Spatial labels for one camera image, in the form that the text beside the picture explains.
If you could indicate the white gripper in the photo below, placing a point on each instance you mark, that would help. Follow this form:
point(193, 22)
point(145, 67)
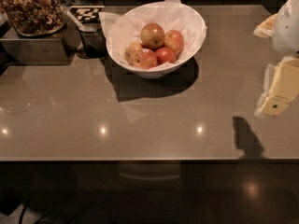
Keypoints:
point(287, 32)

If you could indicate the red-yellow apple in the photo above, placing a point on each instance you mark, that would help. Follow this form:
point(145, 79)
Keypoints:
point(152, 36)
point(174, 41)

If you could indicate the red apple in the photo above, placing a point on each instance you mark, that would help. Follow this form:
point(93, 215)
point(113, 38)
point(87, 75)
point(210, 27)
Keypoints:
point(145, 59)
point(165, 55)

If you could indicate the white ceramic bowl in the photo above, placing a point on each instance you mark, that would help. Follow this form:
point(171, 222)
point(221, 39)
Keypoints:
point(155, 70)

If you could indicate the front left red apple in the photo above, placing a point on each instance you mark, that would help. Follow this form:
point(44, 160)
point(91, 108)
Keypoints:
point(145, 59)

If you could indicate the left yellowish apple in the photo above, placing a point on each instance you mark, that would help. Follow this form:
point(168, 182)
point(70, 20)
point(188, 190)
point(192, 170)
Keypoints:
point(130, 51)

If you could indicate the white paper bowl liner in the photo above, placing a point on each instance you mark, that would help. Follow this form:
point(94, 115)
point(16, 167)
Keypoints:
point(183, 19)

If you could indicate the dark glass cup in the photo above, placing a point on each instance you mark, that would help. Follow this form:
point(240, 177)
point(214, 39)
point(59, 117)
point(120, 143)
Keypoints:
point(93, 39)

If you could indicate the black white marker card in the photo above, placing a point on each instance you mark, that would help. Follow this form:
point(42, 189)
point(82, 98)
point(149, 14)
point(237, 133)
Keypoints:
point(87, 13)

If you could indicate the dark metal box stand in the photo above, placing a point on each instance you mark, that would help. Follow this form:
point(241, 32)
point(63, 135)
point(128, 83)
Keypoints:
point(56, 49)

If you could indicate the glass jar of granola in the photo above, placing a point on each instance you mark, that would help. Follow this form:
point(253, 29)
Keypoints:
point(34, 17)

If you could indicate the white scoop handle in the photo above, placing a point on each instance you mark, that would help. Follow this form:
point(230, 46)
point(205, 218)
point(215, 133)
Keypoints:
point(70, 16)

